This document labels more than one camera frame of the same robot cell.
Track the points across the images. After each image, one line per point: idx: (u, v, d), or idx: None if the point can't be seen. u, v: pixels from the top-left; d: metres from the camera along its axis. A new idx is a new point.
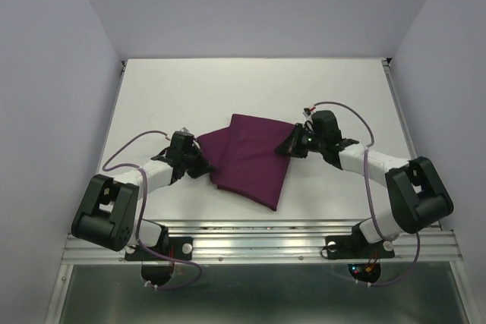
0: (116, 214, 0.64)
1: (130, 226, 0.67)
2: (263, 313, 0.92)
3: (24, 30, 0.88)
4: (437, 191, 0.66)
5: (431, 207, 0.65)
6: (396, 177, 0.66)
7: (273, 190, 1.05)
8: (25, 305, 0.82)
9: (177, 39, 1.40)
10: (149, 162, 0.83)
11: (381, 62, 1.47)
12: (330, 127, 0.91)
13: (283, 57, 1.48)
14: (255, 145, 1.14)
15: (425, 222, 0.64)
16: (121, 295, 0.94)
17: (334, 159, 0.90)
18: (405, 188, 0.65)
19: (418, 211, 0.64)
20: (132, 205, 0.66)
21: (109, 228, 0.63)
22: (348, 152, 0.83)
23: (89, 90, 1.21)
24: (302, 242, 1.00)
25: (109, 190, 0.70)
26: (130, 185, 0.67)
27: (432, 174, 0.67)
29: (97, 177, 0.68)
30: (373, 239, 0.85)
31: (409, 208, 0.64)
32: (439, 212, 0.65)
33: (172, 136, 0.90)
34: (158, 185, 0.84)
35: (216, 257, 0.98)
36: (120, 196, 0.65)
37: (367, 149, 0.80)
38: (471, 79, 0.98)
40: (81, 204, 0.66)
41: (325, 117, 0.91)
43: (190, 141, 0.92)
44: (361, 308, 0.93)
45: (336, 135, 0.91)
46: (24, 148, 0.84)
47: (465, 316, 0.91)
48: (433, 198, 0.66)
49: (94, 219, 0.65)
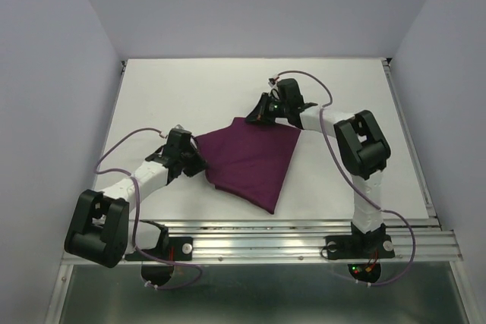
0: (107, 234, 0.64)
1: (124, 240, 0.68)
2: (263, 313, 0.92)
3: (23, 30, 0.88)
4: (377, 138, 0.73)
5: (373, 151, 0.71)
6: (341, 127, 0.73)
7: (272, 190, 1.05)
8: (26, 306, 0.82)
9: (177, 38, 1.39)
10: (143, 165, 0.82)
11: (381, 62, 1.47)
12: (291, 92, 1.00)
13: (283, 56, 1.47)
14: (254, 146, 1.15)
15: (369, 165, 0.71)
16: (121, 295, 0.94)
17: (297, 121, 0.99)
18: (348, 134, 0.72)
19: (362, 154, 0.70)
20: (124, 221, 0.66)
21: (102, 246, 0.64)
22: (307, 114, 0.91)
23: (89, 91, 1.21)
24: (302, 242, 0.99)
25: (100, 205, 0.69)
26: (120, 202, 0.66)
27: (371, 123, 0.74)
29: (85, 193, 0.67)
30: (367, 227, 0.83)
31: (353, 152, 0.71)
32: (380, 153, 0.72)
33: (169, 133, 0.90)
34: (153, 190, 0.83)
35: (216, 257, 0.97)
36: (110, 215, 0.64)
37: (322, 109, 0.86)
38: (471, 78, 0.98)
40: (72, 222, 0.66)
41: (288, 85, 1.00)
43: (186, 139, 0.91)
44: (361, 308, 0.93)
45: (298, 101, 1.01)
46: (24, 147, 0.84)
47: (465, 316, 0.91)
48: (374, 143, 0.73)
49: (87, 236, 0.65)
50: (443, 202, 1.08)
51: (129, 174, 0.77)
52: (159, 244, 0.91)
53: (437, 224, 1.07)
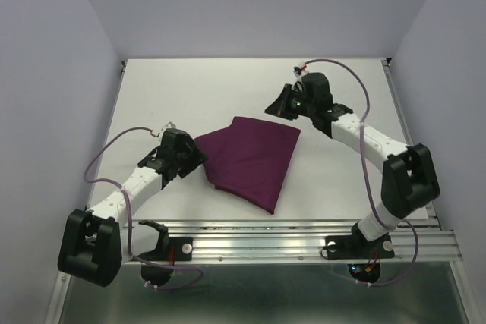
0: (99, 256, 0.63)
1: (117, 257, 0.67)
2: (263, 313, 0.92)
3: (23, 29, 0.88)
4: (428, 180, 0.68)
5: (422, 194, 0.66)
6: (396, 167, 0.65)
7: (272, 190, 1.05)
8: (26, 306, 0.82)
9: (176, 38, 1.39)
10: (134, 174, 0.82)
11: (381, 62, 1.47)
12: (321, 92, 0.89)
13: (283, 56, 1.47)
14: (254, 146, 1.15)
15: (414, 209, 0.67)
16: (121, 295, 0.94)
17: (325, 126, 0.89)
18: (402, 177, 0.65)
19: (411, 198, 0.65)
20: (115, 241, 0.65)
21: (96, 268, 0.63)
22: (342, 126, 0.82)
23: (89, 91, 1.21)
24: (301, 242, 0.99)
25: (91, 223, 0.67)
26: (109, 222, 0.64)
27: (427, 162, 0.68)
29: (74, 215, 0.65)
30: (371, 237, 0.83)
31: (402, 195, 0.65)
32: (427, 196, 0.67)
33: (163, 135, 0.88)
34: (146, 195, 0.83)
35: (216, 257, 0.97)
36: (100, 237, 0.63)
37: (364, 127, 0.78)
38: (471, 79, 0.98)
40: (63, 243, 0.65)
41: (317, 82, 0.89)
43: (181, 140, 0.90)
44: (361, 307, 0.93)
45: (327, 100, 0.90)
46: (23, 147, 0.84)
47: (465, 316, 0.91)
48: (424, 186, 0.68)
49: (79, 256, 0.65)
50: (443, 202, 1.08)
51: (119, 187, 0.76)
52: (159, 244, 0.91)
53: (437, 224, 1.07)
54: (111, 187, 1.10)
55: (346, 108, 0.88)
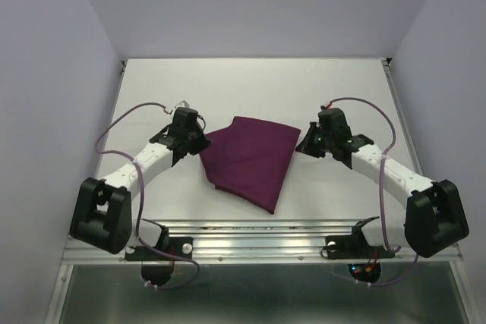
0: (110, 221, 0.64)
1: (127, 228, 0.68)
2: (263, 314, 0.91)
3: (23, 29, 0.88)
4: (455, 218, 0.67)
5: (449, 234, 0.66)
6: (420, 204, 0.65)
7: (272, 190, 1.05)
8: (25, 306, 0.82)
9: (176, 38, 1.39)
10: (146, 148, 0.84)
11: (381, 62, 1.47)
12: (338, 124, 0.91)
13: (283, 56, 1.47)
14: (254, 147, 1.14)
15: (442, 247, 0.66)
16: (120, 295, 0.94)
17: (345, 155, 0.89)
18: (427, 216, 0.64)
19: (437, 238, 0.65)
20: (127, 209, 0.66)
21: (106, 234, 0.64)
22: (362, 156, 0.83)
23: (89, 91, 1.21)
24: (301, 242, 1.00)
25: (102, 192, 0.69)
26: (121, 191, 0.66)
27: (453, 199, 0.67)
29: (86, 183, 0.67)
30: (373, 241, 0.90)
31: (429, 235, 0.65)
32: (454, 236, 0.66)
33: (175, 113, 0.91)
34: (159, 170, 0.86)
35: (216, 257, 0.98)
36: (112, 202, 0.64)
37: (384, 159, 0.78)
38: (471, 79, 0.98)
40: (75, 210, 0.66)
41: (333, 114, 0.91)
43: (192, 118, 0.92)
44: (361, 308, 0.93)
45: (345, 132, 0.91)
46: (23, 147, 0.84)
47: (465, 316, 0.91)
48: (450, 224, 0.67)
49: (91, 223, 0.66)
50: None
51: (131, 160, 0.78)
52: (159, 244, 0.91)
53: None
54: None
55: (366, 138, 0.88)
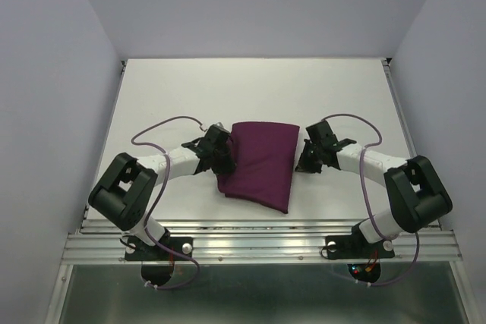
0: (130, 195, 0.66)
1: (141, 211, 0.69)
2: (263, 314, 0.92)
3: (23, 30, 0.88)
4: (435, 190, 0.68)
5: (430, 206, 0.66)
6: (395, 176, 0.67)
7: (283, 193, 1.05)
8: (25, 306, 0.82)
9: (176, 38, 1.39)
10: (178, 149, 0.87)
11: (381, 62, 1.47)
12: (324, 131, 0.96)
13: (283, 57, 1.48)
14: (255, 150, 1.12)
15: (426, 220, 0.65)
16: (120, 296, 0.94)
17: (332, 158, 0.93)
18: (403, 187, 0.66)
19: (419, 212, 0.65)
20: (148, 191, 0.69)
21: (121, 209, 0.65)
22: (346, 153, 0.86)
23: (89, 91, 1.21)
24: (301, 242, 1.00)
25: (130, 169, 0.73)
26: (149, 172, 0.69)
27: (429, 173, 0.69)
29: (121, 156, 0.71)
30: (373, 239, 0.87)
31: (411, 209, 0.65)
32: (437, 209, 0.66)
33: (209, 128, 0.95)
34: (181, 174, 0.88)
35: (216, 257, 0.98)
36: (137, 180, 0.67)
37: (364, 149, 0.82)
38: (471, 80, 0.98)
40: (102, 177, 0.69)
41: (318, 123, 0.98)
43: (224, 137, 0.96)
44: (361, 308, 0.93)
45: (332, 139, 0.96)
46: (23, 148, 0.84)
47: (465, 316, 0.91)
48: (432, 196, 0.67)
49: (111, 193, 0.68)
50: None
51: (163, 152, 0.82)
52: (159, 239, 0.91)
53: (437, 224, 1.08)
54: None
55: (350, 138, 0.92)
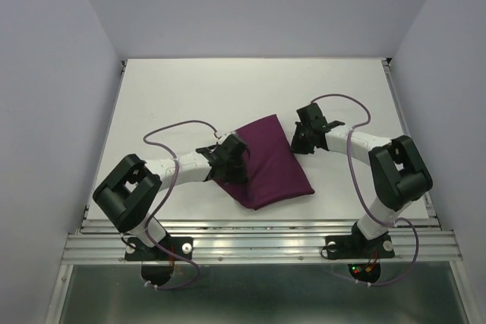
0: (130, 197, 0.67)
1: (143, 215, 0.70)
2: (263, 313, 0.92)
3: (23, 31, 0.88)
4: (417, 168, 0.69)
5: (413, 184, 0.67)
6: (379, 155, 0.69)
7: (301, 176, 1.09)
8: (25, 306, 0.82)
9: (176, 39, 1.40)
10: (190, 155, 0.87)
11: (381, 62, 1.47)
12: (314, 114, 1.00)
13: (282, 56, 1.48)
14: (257, 154, 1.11)
15: (408, 197, 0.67)
16: (120, 296, 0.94)
17: (321, 140, 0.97)
18: (386, 165, 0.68)
19: (402, 187, 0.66)
20: (150, 197, 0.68)
21: (121, 210, 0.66)
22: (334, 134, 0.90)
23: (90, 91, 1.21)
24: (297, 242, 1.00)
25: (139, 171, 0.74)
26: (153, 177, 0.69)
27: (411, 152, 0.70)
29: (130, 158, 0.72)
30: (372, 235, 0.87)
31: (392, 184, 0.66)
32: (419, 187, 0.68)
33: (227, 136, 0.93)
34: (190, 180, 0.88)
35: (216, 257, 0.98)
36: (140, 184, 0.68)
37: (350, 130, 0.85)
38: (471, 80, 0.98)
40: (108, 177, 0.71)
41: (307, 106, 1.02)
43: (241, 148, 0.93)
44: (361, 308, 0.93)
45: (321, 121, 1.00)
46: (23, 148, 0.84)
47: (465, 317, 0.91)
48: (414, 174, 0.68)
49: (114, 193, 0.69)
50: (443, 202, 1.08)
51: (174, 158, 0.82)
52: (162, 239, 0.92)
53: (438, 224, 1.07)
54: None
55: (339, 121, 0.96)
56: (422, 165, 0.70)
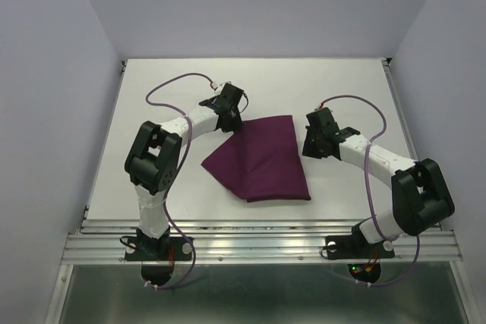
0: (161, 159, 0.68)
1: (172, 171, 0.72)
2: (263, 313, 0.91)
3: (23, 30, 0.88)
4: (440, 195, 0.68)
5: (433, 210, 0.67)
6: (402, 180, 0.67)
7: (301, 182, 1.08)
8: (25, 306, 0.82)
9: (176, 38, 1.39)
10: (197, 108, 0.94)
11: (381, 62, 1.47)
12: (324, 118, 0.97)
13: (283, 57, 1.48)
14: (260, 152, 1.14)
15: (429, 224, 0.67)
16: (120, 295, 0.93)
17: (333, 147, 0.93)
18: (412, 193, 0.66)
19: (423, 215, 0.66)
20: (176, 153, 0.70)
21: (155, 172, 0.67)
22: (349, 146, 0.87)
23: (90, 90, 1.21)
24: (301, 242, 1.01)
25: (157, 136, 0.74)
26: (174, 136, 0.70)
27: (436, 177, 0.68)
29: (146, 124, 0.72)
30: (373, 240, 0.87)
31: (414, 213, 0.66)
32: (440, 214, 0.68)
33: (225, 87, 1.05)
34: (203, 131, 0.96)
35: (216, 257, 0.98)
36: (165, 144, 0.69)
37: (369, 145, 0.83)
38: (471, 80, 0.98)
40: (132, 147, 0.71)
41: (320, 111, 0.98)
43: (238, 95, 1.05)
44: (361, 308, 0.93)
45: (332, 126, 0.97)
46: (23, 147, 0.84)
47: (465, 316, 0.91)
48: (436, 201, 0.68)
49: (144, 160, 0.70)
50: None
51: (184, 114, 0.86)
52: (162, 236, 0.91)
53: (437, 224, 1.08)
54: (111, 188, 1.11)
55: (354, 130, 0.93)
56: (446, 191, 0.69)
